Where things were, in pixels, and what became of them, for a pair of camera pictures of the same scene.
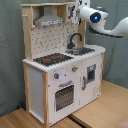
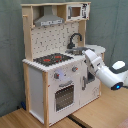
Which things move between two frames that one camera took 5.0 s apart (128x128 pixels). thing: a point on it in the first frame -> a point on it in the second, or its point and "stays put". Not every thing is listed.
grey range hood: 48,18 stays put
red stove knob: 74,69 stays put
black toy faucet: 70,45 stays put
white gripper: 84,11 -> 92,60
